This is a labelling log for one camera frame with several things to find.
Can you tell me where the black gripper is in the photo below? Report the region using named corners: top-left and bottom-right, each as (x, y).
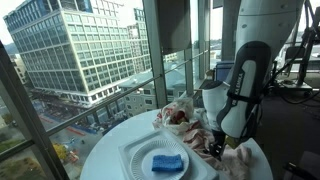
top-left (209, 129), bottom-right (228, 160)

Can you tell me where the pink stained white cloth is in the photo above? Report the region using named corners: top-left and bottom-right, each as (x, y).
top-left (183, 128), bottom-right (216, 158)

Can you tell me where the white and red cloth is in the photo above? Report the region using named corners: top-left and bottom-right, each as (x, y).
top-left (203, 143), bottom-right (253, 180)

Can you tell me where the blue sponge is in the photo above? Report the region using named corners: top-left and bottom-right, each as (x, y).
top-left (151, 153), bottom-right (185, 173)

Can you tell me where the red round fruit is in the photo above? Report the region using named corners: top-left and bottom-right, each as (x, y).
top-left (173, 110), bottom-right (187, 124)

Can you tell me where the wooden chair grey cushion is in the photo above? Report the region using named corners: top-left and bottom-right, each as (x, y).
top-left (192, 89), bottom-right (206, 108)

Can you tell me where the red printed plastic bag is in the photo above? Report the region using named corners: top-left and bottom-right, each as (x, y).
top-left (152, 97), bottom-right (201, 134)

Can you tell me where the white paper plate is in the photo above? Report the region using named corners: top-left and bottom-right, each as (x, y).
top-left (129, 138), bottom-right (190, 180)

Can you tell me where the dark computer monitor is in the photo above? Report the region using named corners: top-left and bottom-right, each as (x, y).
top-left (213, 61), bottom-right (235, 83)

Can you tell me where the white square tray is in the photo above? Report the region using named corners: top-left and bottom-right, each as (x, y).
top-left (118, 128), bottom-right (221, 180)

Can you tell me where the black equipment piece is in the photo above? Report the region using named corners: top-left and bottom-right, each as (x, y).
top-left (283, 151), bottom-right (320, 180)

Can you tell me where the black tripod stand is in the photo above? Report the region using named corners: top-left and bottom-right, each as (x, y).
top-left (278, 6), bottom-right (320, 93)

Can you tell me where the metal window handrail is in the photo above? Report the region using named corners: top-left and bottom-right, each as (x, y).
top-left (0, 49), bottom-right (211, 161)

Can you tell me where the grey office chair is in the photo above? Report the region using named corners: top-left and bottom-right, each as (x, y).
top-left (284, 45), bottom-right (306, 73)

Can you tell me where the dark roller window shade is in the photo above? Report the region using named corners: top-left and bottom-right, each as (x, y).
top-left (157, 0), bottom-right (193, 56)

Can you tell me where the yellow wrist mount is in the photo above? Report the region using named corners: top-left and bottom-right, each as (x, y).
top-left (225, 135), bottom-right (242, 149)

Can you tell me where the black looped wrist cable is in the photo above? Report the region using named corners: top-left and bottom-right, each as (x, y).
top-left (239, 96), bottom-right (264, 144)

